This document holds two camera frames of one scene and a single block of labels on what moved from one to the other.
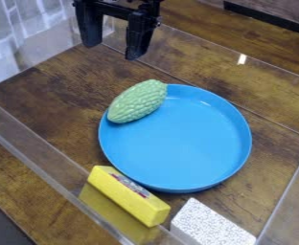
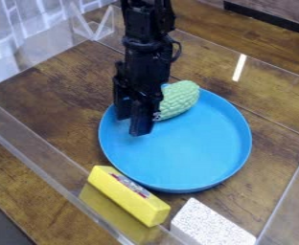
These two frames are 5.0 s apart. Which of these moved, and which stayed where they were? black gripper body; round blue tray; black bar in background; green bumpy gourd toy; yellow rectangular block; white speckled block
Moved: black gripper body; green bumpy gourd toy
Stayed: white speckled block; black bar in background; yellow rectangular block; round blue tray
